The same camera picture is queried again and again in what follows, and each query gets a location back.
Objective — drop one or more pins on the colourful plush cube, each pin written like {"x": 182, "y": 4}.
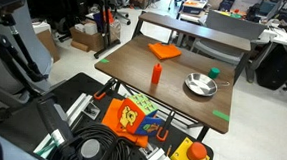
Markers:
{"x": 137, "y": 113}

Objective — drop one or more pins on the silver metal pan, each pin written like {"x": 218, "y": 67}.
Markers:
{"x": 200, "y": 84}

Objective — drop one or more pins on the grey office chair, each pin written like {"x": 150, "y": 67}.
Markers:
{"x": 228, "y": 35}

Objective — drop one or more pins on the black orange bar clamp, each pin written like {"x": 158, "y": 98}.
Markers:
{"x": 165, "y": 127}
{"x": 104, "y": 89}

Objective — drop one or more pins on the yellow box red button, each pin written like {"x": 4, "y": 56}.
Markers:
{"x": 190, "y": 156}

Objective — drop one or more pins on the box with orange lid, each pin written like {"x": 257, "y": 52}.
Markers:
{"x": 193, "y": 5}

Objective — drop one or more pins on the green tape strip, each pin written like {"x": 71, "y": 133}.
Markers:
{"x": 220, "y": 115}
{"x": 104, "y": 60}

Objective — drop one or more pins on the black bag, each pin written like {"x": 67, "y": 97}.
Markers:
{"x": 275, "y": 67}

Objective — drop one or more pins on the small green cup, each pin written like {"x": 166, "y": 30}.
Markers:
{"x": 214, "y": 73}

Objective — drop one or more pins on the raised wooden desk shelf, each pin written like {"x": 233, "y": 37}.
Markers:
{"x": 196, "y": 29}

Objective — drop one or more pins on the folded orange cloth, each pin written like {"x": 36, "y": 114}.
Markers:
{"x": 164, "y": 51}

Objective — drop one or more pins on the brown cardboard box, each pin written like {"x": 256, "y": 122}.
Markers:
{"x": 86, "y": 37}

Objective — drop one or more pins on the orange sauce bottle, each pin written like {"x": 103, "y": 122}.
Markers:
{"x": 156, "y": 74}

